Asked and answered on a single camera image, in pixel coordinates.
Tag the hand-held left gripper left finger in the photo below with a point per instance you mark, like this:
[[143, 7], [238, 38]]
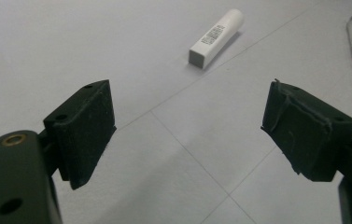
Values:
[[81, 137]]

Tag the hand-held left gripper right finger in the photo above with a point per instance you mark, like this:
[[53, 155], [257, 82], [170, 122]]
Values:
[[307, 137]]

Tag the white square-ended tube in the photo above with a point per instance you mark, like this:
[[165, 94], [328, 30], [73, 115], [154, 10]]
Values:
[[214, 39]]

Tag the white paper table cover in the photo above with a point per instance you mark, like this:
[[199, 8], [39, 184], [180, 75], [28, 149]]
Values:
[[71, 46]]

